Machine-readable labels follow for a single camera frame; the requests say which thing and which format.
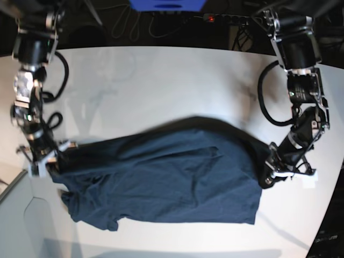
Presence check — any dark blue t-shirt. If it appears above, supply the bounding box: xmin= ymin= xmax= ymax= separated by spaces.
xmin=50 ymin=120 xmax=270 ymax=231

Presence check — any blue plastic bin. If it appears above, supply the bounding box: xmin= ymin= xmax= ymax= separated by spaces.
xmin=129 ymin=0 xmax=206 ymax=12

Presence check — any left gripper body with mount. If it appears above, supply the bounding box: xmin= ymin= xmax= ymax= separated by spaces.
xmin=258 ymin=142 xmax=316 ymax=188

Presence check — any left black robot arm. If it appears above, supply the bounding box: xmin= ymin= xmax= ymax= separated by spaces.
xmin=257 ymin=3 xmax=330 ymax=189

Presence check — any right gripper body with mount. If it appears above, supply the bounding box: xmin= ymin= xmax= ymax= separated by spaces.
xmin=16 ymin=140 xmax=78 ymax=178

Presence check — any black power strip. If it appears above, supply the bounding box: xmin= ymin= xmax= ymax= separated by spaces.
xmin=202 ymin=13 xmax=253 ymax=26

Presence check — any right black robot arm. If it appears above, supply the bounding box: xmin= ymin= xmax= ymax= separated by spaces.
xmin=1 ymin=1 xmax=71 ymax=177

